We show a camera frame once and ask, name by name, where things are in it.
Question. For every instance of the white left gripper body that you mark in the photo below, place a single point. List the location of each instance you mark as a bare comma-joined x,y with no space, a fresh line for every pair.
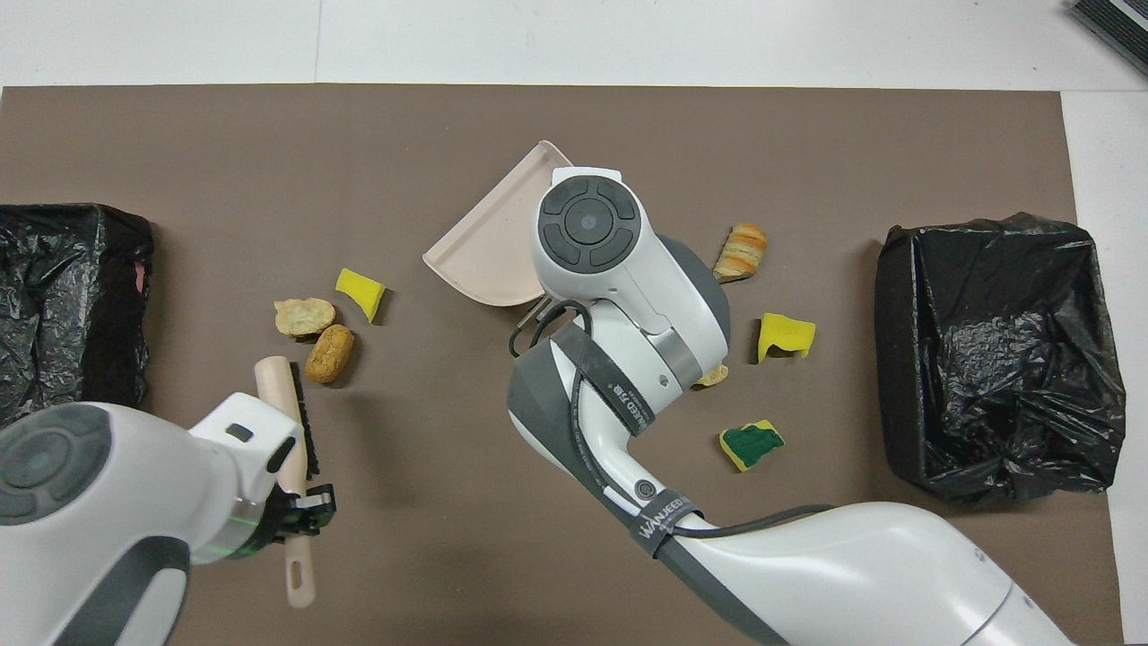
247,458

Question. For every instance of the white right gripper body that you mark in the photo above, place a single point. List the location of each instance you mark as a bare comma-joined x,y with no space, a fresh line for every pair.
587,176

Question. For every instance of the beige hand brush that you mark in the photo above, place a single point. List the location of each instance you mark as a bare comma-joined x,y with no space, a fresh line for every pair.
273,386

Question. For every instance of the beige plastic dustpan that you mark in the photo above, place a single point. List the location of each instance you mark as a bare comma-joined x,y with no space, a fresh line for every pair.
489,242

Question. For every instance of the brown bread roll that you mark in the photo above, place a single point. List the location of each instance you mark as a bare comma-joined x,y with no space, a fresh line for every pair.
329,353

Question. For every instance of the striped bread roll piece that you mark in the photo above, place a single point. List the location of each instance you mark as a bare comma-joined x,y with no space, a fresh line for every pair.
743,251
305,317

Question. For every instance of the small yellow sponge wedge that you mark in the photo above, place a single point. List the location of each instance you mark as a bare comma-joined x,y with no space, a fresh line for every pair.
359,289

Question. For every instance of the pale torn bread chunk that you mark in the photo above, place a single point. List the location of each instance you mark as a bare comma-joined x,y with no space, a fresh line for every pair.
715,377

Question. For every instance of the large yellow sponge piece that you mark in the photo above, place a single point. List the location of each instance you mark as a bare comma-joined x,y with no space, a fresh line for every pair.
785,334

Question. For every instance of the green and yellow sponge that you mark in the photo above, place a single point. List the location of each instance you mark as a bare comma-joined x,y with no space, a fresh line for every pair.
752,444

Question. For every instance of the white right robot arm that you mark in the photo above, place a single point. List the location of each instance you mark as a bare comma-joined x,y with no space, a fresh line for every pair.
807,583

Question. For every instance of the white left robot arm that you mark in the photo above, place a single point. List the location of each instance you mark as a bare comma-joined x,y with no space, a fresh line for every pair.
99,538

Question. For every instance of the bin with black bag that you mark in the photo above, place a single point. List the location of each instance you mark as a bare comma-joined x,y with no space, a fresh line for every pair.
81,314
995,359

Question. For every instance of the brown table mat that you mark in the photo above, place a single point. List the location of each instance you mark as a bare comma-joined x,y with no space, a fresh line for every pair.
574,117

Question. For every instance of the dark ribbed panel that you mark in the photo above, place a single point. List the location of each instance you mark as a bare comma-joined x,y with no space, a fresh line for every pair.
1117,22

